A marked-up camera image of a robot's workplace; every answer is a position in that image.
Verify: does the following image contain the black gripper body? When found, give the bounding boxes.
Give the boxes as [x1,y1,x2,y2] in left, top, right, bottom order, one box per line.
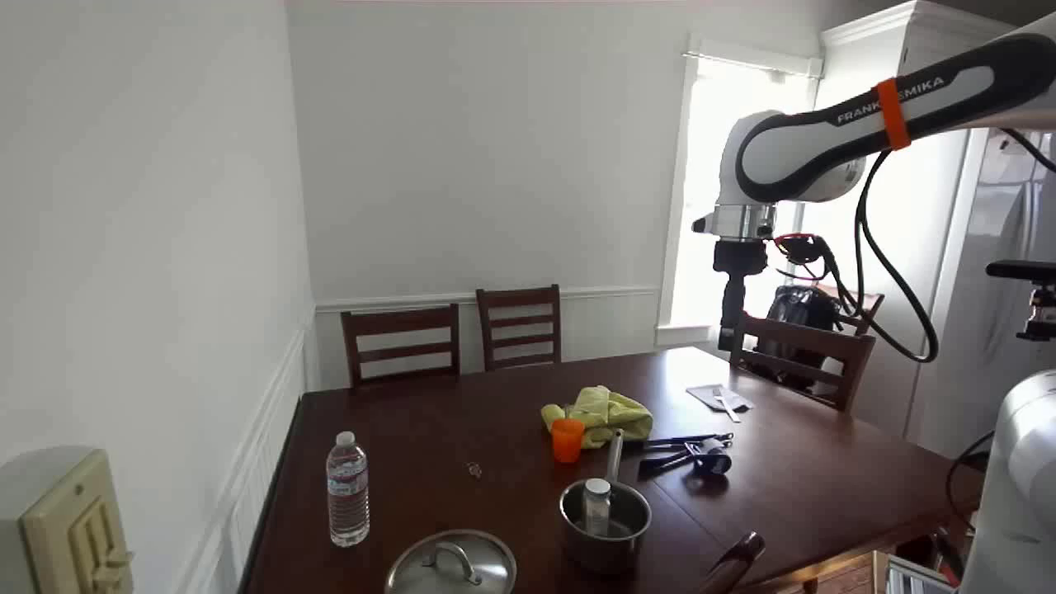
[710,238,768,323]

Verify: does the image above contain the clear plastic water bottle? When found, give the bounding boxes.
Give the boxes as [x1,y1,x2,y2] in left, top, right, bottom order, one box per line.
[324,429,373,552]

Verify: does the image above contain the white paper packet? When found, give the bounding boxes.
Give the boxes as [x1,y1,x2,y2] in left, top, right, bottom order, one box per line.
[682,379,751,422]

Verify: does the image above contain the dark wooden slat chair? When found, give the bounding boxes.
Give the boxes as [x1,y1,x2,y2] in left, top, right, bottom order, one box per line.
[729,310,881,414]
[471,281,563,374]
[341,303,462,391]

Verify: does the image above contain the black bag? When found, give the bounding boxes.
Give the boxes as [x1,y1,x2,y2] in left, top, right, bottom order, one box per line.
[768,281,845,334]

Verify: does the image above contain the yellow green cloth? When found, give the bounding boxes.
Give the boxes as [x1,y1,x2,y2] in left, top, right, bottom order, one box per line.
[538,384,657,453]

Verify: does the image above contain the small orange cup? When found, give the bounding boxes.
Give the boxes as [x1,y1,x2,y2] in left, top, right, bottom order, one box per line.
[548,414,592,466]

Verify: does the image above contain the tall white cabinet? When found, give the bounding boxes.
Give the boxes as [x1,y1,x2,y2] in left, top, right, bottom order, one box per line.
[819,0,1056,463]

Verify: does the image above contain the white flat panel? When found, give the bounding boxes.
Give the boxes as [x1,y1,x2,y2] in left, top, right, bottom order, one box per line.
[872,552,963,594]

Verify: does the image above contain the steel pot lid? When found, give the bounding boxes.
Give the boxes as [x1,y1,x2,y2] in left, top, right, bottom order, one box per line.
[384,527,522,594]

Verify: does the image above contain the bright window with white frame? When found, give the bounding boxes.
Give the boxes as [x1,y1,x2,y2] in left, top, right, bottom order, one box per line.
[657,39,826,345]

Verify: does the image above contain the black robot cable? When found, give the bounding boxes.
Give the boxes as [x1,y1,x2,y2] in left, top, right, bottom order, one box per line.
[768,126,1056,367]

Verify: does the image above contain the black handled metal tongs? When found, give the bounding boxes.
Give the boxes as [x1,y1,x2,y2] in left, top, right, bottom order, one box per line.
[635,432,736,483]

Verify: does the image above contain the orange strap on arm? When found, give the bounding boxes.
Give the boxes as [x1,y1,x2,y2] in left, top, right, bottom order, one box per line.
[874,77,915,153]

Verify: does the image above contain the metallic pot with handle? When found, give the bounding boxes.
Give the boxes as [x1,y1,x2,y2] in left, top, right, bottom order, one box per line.
[553,429,654,579]

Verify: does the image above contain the black camera on stand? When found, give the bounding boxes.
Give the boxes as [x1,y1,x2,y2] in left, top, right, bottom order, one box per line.
[985,256,1056,345]

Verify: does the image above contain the beige wall light switch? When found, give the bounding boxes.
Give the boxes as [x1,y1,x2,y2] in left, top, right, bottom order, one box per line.
[0,441,138,594]

